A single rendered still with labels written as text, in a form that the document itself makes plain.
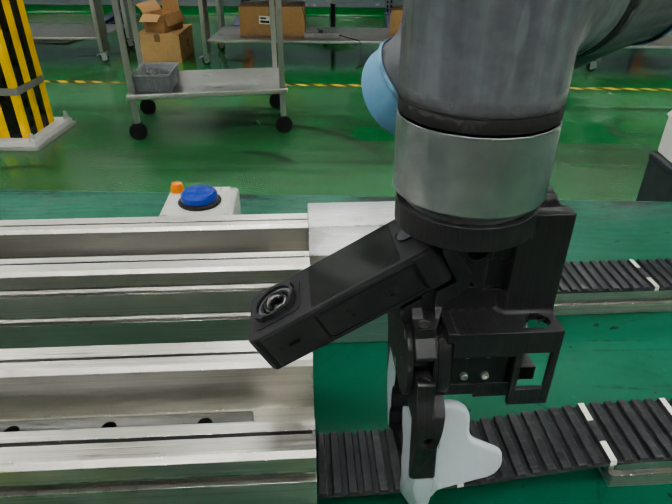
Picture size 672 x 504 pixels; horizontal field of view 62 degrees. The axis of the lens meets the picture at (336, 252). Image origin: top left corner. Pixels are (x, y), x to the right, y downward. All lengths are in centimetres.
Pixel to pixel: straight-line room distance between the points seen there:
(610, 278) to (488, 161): 37
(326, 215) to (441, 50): 31
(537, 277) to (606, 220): 50
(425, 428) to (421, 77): 18
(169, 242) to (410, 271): 32
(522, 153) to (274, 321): 15
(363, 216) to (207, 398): 23
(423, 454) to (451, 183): 15
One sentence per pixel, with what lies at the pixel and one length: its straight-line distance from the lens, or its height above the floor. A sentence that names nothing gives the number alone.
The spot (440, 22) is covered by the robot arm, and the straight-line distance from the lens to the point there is 24.
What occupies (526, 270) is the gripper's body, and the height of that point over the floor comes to 96.
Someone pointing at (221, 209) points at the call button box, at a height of 84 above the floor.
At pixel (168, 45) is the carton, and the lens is 538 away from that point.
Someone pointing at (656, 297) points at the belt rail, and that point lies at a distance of 63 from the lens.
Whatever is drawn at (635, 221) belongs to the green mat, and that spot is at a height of 78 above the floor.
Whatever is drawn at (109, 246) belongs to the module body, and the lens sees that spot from 57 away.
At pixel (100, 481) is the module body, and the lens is 35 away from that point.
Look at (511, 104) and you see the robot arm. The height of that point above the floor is 105.
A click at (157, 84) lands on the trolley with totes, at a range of 339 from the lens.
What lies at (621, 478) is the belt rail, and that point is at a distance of 45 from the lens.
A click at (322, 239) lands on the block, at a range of 48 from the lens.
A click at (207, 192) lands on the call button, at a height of 85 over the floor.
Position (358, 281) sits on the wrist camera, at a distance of 28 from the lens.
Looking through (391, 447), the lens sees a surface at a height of 80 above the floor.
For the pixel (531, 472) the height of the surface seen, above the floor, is 80.
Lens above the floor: 111
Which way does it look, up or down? 31 degrees down
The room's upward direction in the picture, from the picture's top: straight up
